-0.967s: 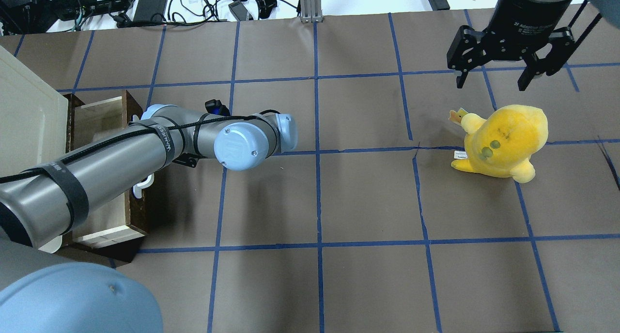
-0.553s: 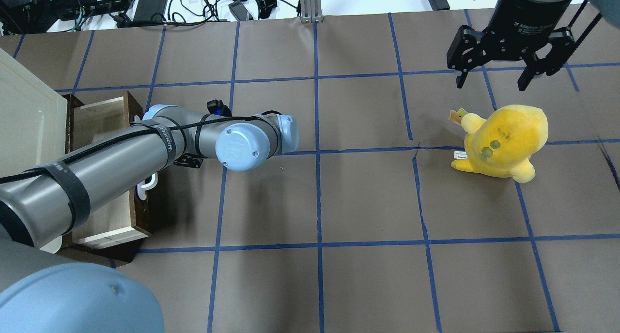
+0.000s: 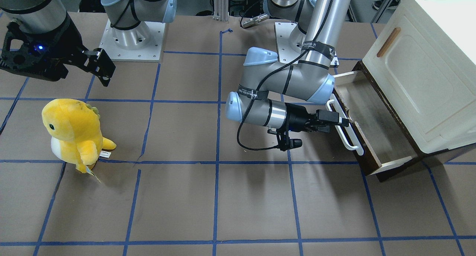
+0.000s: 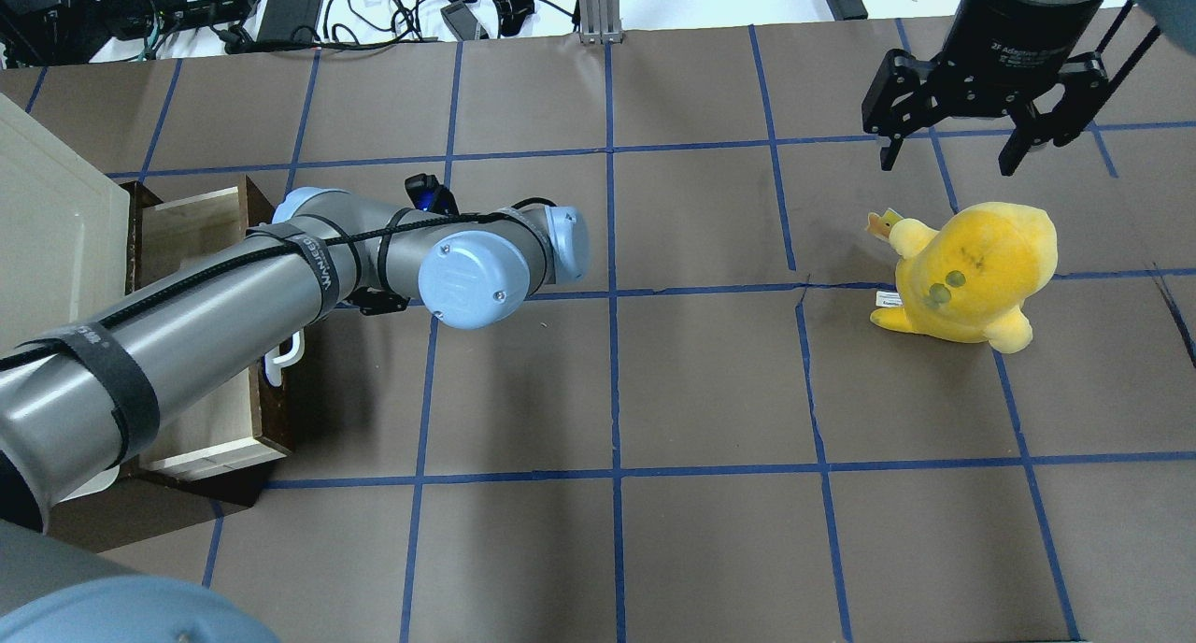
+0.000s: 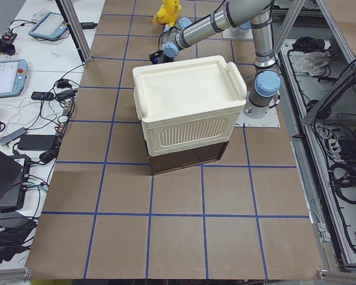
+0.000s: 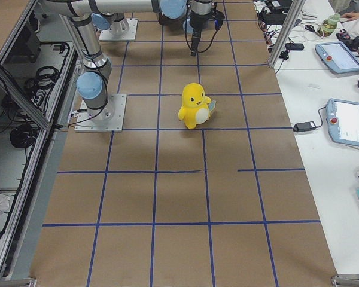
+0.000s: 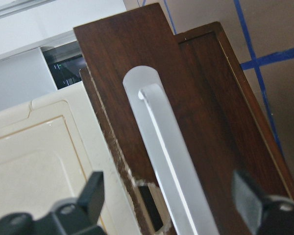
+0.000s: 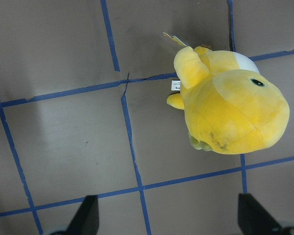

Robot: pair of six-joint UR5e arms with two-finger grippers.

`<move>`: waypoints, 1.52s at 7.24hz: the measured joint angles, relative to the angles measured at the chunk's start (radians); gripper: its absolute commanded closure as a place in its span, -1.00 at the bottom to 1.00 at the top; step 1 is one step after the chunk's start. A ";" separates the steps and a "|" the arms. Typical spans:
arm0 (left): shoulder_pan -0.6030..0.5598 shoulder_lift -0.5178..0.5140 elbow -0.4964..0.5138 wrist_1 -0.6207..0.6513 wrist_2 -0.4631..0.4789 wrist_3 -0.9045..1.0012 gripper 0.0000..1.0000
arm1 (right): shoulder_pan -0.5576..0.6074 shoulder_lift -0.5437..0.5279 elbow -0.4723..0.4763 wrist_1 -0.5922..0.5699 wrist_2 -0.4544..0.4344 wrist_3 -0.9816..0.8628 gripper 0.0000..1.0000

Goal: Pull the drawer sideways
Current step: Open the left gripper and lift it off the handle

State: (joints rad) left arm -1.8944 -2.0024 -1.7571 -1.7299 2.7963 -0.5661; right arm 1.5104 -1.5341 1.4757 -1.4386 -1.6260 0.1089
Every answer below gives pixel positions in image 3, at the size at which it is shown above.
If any white drawer handle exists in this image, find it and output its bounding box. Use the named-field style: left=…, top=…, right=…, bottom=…
left=326, top=94, right=364, bottom=156

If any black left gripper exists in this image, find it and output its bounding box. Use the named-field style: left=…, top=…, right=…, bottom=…
left=284, top=102, right=350, bottom=133

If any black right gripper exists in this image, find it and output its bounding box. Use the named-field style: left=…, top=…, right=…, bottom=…
left=1, top=21, right=116, bottom=87

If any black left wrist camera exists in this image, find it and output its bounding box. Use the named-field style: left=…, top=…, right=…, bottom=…
left=267, top=127, right=303, bottom=151

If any cream plastic storage box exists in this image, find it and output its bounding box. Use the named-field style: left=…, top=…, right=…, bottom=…
left=363, top=0, right=476, bottom=154

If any yellow plush toy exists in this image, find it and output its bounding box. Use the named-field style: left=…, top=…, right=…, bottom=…
left=41, top=99, right=117, bottom=175

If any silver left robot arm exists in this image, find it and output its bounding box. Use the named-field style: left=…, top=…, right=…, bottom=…
left=226, top=0, right=350, bottom=132

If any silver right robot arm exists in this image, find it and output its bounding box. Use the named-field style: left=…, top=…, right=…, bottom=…
left=1, top=0, right=177, bottom=87

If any aluminium frame post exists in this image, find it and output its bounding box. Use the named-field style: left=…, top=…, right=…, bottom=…
left=213, top=0, right=230, bottom=23

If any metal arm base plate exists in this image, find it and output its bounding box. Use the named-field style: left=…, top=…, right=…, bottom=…
left=274, top=22, right=340, bottom=67

